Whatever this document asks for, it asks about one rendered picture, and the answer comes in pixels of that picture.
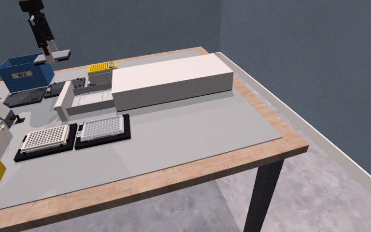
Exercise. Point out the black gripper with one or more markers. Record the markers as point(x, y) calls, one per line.
point(40, 28)

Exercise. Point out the grey bench mat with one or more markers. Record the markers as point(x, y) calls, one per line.
point(162, 136)

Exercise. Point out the blue open-top bin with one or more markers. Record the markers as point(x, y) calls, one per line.
point(20, 73)

